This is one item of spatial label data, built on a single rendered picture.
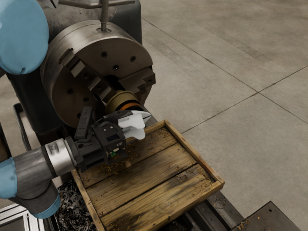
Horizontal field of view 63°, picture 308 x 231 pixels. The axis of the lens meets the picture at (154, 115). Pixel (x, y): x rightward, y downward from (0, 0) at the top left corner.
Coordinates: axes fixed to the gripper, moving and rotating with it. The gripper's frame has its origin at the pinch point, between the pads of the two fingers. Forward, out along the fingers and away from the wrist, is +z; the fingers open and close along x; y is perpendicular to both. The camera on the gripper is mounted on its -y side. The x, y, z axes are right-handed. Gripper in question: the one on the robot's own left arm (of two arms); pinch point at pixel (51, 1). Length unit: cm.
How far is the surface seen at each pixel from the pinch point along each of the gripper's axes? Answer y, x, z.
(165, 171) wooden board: 21, 2, 49
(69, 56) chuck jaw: -1.6, -2.8, 13.6
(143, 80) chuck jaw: 4.6, 10.8, 27.9
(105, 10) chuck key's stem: -3.5, 10.7, 9.0
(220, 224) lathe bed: 40, 6, 55
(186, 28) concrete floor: -204, 159, 183
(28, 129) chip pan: -59, -40, 72
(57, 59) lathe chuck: -4.0, -5.7, 14.1
